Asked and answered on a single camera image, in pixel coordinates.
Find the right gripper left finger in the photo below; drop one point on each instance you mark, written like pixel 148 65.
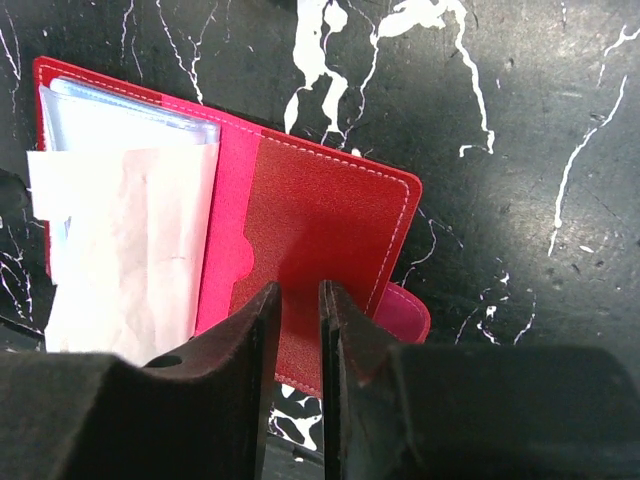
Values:
pixel 199 411

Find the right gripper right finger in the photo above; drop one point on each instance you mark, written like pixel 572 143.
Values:
pixel 394 410

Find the red leather card holder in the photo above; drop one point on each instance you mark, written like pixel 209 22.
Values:
pixel 295 212

